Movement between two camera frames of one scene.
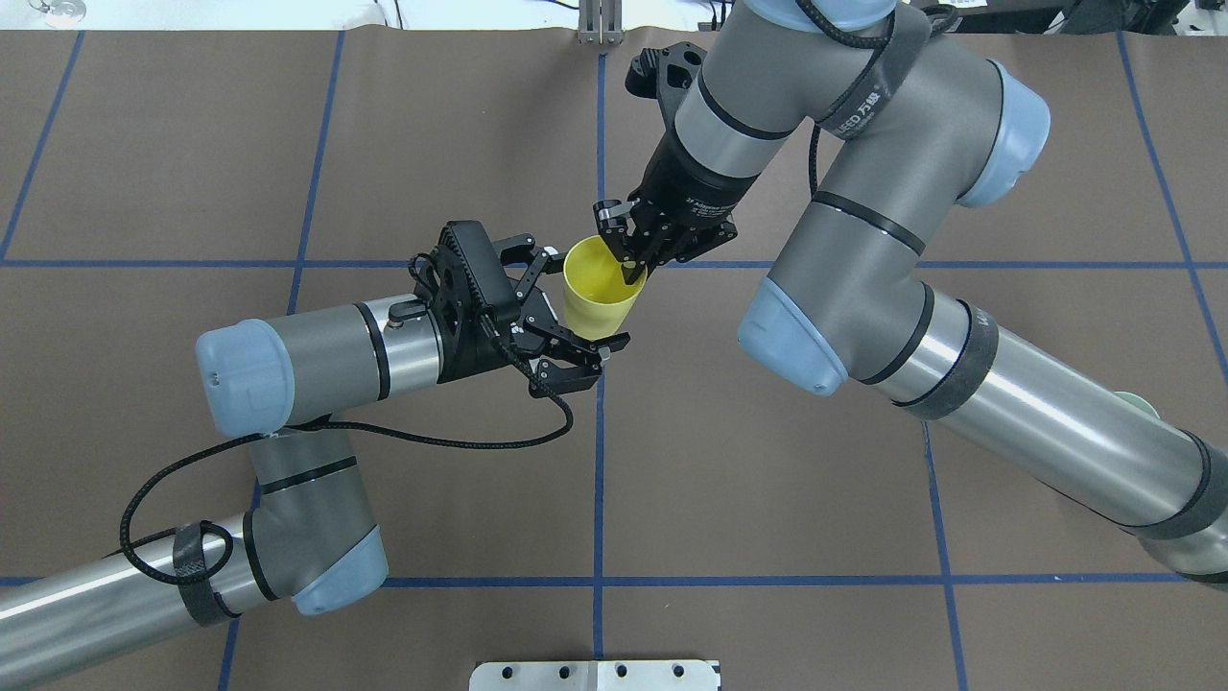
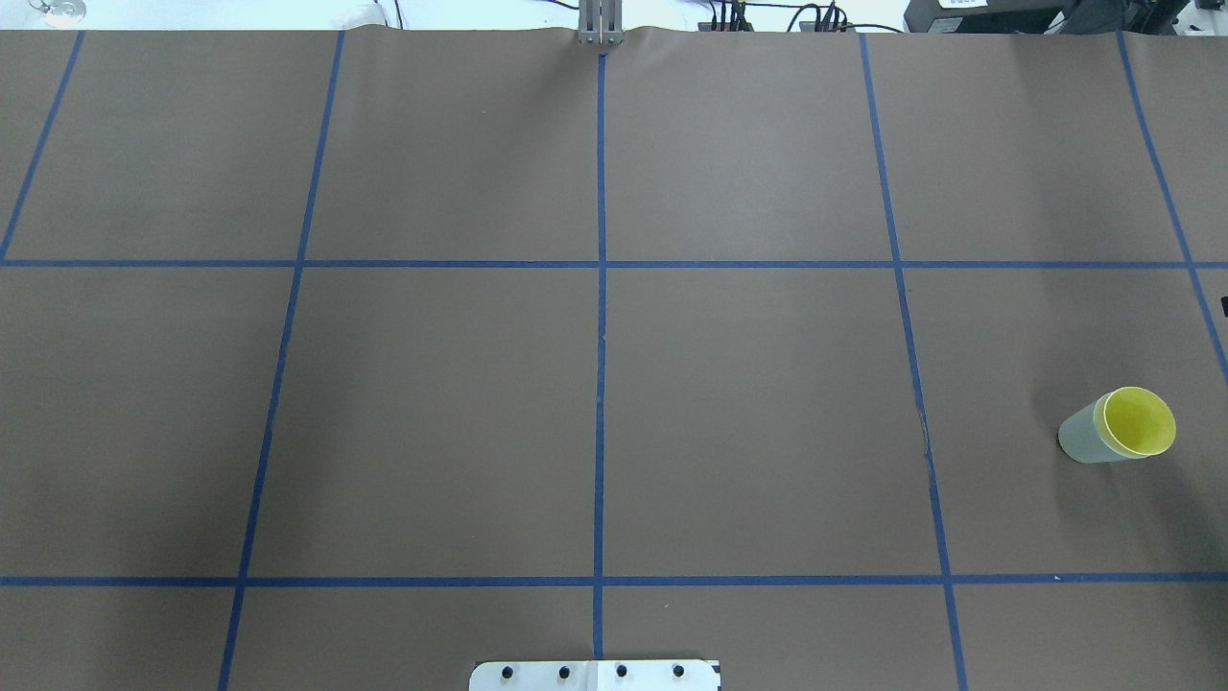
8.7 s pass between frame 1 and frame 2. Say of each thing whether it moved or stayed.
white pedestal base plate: stayed
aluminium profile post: stayed
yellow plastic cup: moved
